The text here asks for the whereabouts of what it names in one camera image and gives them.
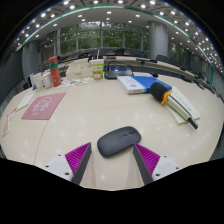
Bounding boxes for white lidded mug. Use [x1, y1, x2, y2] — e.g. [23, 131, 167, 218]
[41, 71, 54, 89]

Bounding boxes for black desk microphone console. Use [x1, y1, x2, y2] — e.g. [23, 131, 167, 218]
[104, 64, 135, 80]

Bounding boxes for ceiling lights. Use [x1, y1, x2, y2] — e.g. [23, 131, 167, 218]
[16, 0, 224, 73]

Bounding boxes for white paper cup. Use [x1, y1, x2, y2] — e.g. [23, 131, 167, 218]
[32, 72, 44, 91]

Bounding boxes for black computer mouse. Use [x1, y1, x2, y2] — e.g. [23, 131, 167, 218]
[96, 125, 142, 159]

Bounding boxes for white booklet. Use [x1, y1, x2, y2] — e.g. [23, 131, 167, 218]
[165, 85, 202, 126]

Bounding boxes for red bottle green band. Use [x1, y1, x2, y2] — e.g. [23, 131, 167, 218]
[48, 55, 63, 88]

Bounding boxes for pink mouse pad white print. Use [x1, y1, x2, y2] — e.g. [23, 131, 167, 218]
[21, 92, 67, 121]

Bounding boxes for long curved conference desk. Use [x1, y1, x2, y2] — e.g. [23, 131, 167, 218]
[39, 54, 214, 91]

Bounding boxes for colourful leaflet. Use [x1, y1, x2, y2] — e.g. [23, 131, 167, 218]
[59, 77, 92, 89]

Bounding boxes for blue and white book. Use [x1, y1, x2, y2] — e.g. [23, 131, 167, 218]
[116, 75, 173, 96]

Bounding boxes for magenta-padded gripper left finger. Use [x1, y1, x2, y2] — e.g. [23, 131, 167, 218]
[43, 142, 93, 184]

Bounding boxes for dark office chairs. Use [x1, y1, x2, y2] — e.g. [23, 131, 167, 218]
[76, 47, 221, 98]

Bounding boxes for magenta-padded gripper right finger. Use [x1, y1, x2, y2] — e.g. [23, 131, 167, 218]
[132, 143, 183, 185]

